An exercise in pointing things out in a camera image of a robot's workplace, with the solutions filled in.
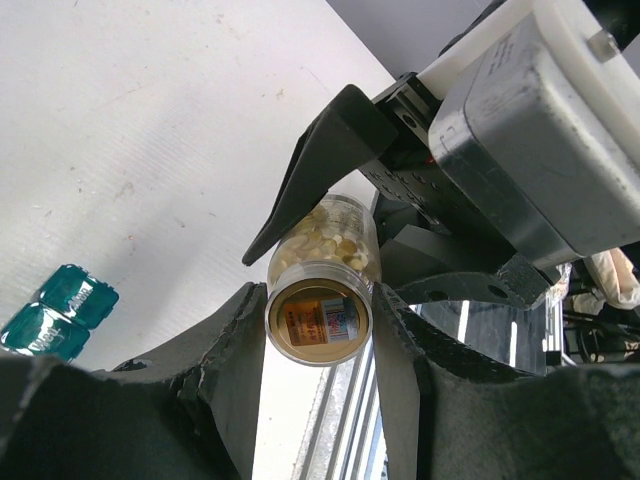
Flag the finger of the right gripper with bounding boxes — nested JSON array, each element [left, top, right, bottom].
[[242, 85, 398, 266]]

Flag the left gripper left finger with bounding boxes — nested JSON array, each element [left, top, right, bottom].
[[1, 283, 267, 479]]

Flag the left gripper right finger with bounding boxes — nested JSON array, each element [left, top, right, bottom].
[[373, 284, 639, 479]]

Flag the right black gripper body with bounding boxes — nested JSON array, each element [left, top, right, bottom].
[[360, 72, 559, 310]]

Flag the amber pill bottle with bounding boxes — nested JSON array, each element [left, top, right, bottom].
[[265, 193, 381, 367]]

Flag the teal pill box compartments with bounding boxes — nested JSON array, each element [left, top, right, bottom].
[[1, 264, 119, 363]]

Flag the aluminium front rail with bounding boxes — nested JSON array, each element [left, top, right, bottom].
[[292, 301, 563, 479]]

